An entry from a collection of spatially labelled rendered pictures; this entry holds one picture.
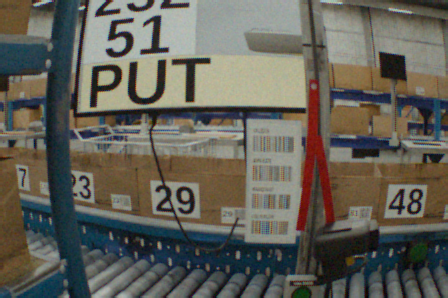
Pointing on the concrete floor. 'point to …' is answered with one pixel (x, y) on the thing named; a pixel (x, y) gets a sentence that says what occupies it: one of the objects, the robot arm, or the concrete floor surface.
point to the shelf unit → (29, 51)
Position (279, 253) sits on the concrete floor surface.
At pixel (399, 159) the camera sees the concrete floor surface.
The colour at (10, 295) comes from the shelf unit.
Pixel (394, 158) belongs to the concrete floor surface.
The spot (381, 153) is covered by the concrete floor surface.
